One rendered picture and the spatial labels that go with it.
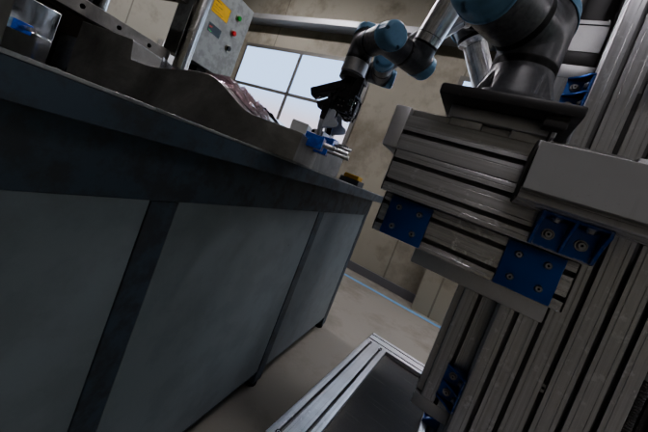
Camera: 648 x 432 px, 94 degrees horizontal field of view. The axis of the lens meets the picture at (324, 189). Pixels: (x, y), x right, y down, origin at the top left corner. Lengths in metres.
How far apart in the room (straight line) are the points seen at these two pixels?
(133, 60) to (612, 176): 0.80
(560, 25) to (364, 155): 2.60
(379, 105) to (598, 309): 2.77
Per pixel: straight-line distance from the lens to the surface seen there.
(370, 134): 3.23
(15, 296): 0.49
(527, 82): 0.68
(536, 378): 0.86
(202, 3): 1.51
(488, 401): 0.88
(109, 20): 1.37
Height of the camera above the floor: 0.80
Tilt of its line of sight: 3 degrees down
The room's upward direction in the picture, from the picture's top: 21 degrees clockwise
